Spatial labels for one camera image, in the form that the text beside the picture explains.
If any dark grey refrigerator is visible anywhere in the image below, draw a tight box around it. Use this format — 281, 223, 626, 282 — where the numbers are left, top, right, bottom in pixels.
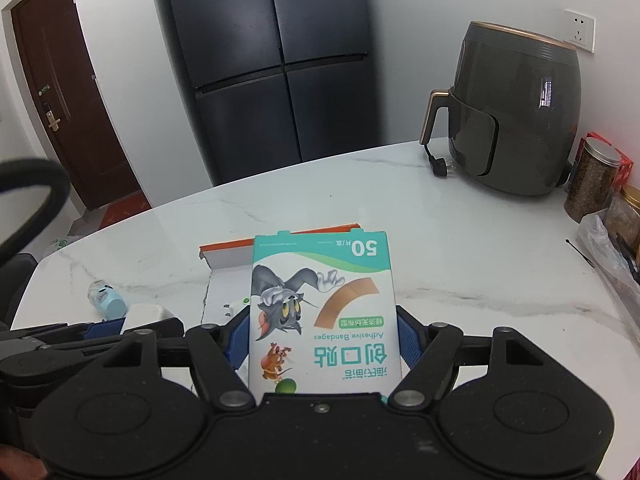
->
147, 0, 388, 186

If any red box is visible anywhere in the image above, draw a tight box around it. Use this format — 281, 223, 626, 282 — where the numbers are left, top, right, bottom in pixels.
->
586, 132, 635, 188

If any clear jar with gold lid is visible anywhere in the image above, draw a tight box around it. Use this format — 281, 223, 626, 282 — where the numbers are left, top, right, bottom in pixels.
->
607, 185, 640, 256

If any brown wooden door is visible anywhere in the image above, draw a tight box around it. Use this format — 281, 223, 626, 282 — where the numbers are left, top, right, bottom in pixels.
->
11, 0, 143, 211

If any black power plug cable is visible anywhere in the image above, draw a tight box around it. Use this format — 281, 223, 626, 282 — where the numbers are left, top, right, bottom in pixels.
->
422, 144, 458, 178

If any teal cartoon bandage box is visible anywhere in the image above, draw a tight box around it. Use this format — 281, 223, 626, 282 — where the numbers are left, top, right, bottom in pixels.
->
248, 230, 397, 396

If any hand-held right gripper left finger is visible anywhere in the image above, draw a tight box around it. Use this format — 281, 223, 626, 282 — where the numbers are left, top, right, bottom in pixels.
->
102, 306, 256, 410

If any small light blue bottle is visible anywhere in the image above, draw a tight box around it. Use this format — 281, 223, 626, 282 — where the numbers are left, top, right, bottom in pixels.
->
89, 280, 128, 322

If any red doormat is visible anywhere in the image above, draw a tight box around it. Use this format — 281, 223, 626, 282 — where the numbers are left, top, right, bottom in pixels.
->
97, 195, 151, 231

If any clear plastic bag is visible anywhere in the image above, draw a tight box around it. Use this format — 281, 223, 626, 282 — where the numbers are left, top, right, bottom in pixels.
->
577, 212, 640, 328

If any orange cardboard box lid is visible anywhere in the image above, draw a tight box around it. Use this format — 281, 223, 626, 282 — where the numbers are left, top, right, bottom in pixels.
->
199, 222, 362, 333

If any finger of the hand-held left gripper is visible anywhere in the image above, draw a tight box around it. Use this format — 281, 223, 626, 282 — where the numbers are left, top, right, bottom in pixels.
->
10, 319, 127, 343

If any clear jar with brown contents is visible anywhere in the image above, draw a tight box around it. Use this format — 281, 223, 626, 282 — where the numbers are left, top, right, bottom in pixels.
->
564, 136, 622, 224

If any person's left hand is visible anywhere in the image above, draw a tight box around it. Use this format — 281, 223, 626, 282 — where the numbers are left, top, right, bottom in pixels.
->
0, 444, 47, 480

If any grey air fryer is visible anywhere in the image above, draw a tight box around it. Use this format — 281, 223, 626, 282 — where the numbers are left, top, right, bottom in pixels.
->
419, 21, 583, 197

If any gold door lock handle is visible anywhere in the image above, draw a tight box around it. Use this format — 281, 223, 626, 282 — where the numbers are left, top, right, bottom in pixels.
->
39, 84, 62, 132

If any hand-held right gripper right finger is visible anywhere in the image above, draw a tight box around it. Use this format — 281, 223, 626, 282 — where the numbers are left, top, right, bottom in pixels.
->
387, 306, 561, 409

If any white green plastic bag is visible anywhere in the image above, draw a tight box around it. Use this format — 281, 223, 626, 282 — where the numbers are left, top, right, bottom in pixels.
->
42, 235, 81, 257

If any black chair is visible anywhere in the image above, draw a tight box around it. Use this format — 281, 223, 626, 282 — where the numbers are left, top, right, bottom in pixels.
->
0, 252, 41, 331

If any white wall socket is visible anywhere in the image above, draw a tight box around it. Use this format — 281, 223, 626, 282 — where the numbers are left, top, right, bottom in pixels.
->
564, 8, 597, 53

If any thick black cable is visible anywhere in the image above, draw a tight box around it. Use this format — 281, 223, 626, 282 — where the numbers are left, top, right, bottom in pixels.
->
0, 159, 71, 266

